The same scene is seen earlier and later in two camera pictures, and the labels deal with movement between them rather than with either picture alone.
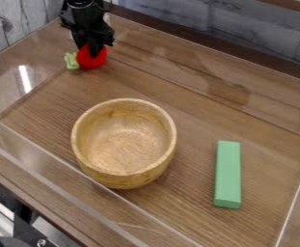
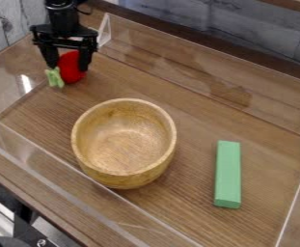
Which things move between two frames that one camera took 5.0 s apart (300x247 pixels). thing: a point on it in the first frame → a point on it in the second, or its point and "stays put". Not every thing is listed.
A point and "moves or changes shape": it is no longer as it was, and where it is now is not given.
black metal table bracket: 28,233 stays put
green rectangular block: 228,175 stays put
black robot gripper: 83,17 → 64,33
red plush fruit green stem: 83,58 moves or changes shape
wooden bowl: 124,139 stays put
